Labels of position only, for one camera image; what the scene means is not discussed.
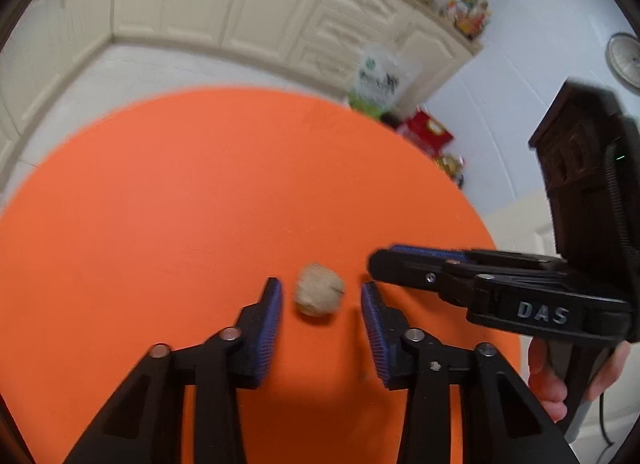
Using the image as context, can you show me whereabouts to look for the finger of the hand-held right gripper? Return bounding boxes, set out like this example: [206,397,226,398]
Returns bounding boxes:
[367,248,482,296]
[390,243,569,271]

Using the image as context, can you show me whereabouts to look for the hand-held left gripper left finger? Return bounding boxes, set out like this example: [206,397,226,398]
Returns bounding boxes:
[65,277,284,464]

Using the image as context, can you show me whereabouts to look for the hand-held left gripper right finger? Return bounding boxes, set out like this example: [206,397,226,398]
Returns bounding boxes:
[361,281,581,464]

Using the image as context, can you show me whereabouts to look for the person's right hand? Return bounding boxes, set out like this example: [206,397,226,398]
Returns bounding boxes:
[527,337,632,422]

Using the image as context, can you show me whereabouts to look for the red gift box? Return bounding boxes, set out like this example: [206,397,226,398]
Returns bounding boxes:
[397,108,455,155]

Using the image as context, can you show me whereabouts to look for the clear rice bag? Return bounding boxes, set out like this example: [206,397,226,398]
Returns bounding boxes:
[347,46,409,118]

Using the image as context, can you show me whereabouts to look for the colourful snack packets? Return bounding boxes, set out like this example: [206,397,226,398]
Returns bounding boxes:
[439,0,494,40]

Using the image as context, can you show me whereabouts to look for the round silver wall clock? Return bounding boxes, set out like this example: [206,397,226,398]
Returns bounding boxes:
[606,33,640,92]

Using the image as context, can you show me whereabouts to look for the black cable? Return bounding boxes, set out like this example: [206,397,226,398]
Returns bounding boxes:
[598,384,619,448]

